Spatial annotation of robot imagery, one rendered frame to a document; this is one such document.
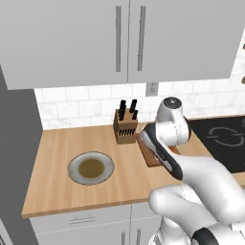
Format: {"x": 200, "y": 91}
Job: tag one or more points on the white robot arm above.
{"x": 204, "y": 182}

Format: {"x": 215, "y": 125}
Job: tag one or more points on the wooden knife block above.
{"x": 126, "y": 130}

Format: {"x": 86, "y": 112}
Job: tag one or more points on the brown wooden cutting board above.
{"x": 147, "y": 153}

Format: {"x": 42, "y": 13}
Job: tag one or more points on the brown meat patty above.
{"x": 91, "y": 168}

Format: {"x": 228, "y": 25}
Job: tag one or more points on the grey round plate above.
{"x": 74, "y": 170}

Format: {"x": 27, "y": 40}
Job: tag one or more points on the narrow grey drawer front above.
{"x": 143, "y": 217}

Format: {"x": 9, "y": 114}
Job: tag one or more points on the wide grey drawer front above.
{"x": 51, "y": 221}

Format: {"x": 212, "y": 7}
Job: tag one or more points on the black hob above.
{"x": 223, "y": 143}

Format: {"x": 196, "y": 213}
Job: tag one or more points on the dark grey fridge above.
{"x": 16, "y": 153}

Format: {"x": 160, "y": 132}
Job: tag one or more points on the grey base cupboard door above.
{"x": 79, "y": 237}
{"x": 147, "y": 236}

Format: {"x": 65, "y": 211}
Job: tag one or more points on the grey wall socket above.
{"x": 152, "y": 89}

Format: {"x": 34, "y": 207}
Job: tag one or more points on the grey wall cupboard door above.
{"x": 63, "y": 41}
{"x": 188, "y": 38}

